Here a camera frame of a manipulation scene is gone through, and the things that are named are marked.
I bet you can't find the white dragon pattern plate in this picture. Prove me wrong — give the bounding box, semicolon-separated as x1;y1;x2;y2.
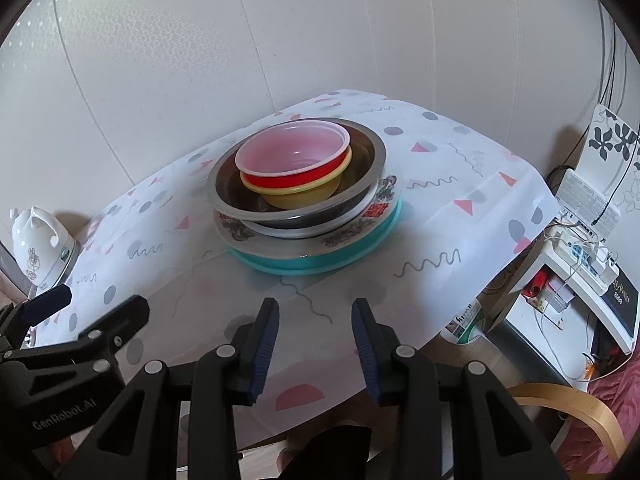
214;158;402;260

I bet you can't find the yellow plastic bowl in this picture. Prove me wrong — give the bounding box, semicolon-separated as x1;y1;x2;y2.
240;148;352;210

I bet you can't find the stainless steel bowl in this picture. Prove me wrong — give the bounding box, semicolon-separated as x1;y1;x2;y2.
206;118;387;229

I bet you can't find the white ceramic electric kettle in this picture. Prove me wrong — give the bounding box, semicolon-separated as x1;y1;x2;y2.
9;207;78;292

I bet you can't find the white side shelf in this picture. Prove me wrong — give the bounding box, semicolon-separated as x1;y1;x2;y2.
482;167;640;391

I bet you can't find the white leaf pattern box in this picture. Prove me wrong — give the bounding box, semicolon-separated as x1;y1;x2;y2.
576;104;639;214

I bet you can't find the patterned white tablecloth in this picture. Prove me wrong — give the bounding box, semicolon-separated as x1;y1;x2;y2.
34;90;558;446

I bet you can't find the pink red plastic bowl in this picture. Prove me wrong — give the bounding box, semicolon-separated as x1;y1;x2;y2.
234;119;350;190

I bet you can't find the teal plastic plate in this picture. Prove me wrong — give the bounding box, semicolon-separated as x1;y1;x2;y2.
228;198;402;276

